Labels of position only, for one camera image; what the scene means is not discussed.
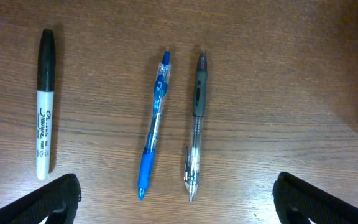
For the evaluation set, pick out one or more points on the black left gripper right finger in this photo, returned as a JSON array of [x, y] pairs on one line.
[[297, 201]]

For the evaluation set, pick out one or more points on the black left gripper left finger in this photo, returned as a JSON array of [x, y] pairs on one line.
[[55, 202]]

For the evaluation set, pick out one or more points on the blue retractable pen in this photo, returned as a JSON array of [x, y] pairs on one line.
[[161, 85]]

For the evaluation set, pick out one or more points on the black and white marker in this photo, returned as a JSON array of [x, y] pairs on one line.
[[45, 96]]

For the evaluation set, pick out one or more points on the clear black retractable pen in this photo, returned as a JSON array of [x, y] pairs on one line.
[[193, 153]]

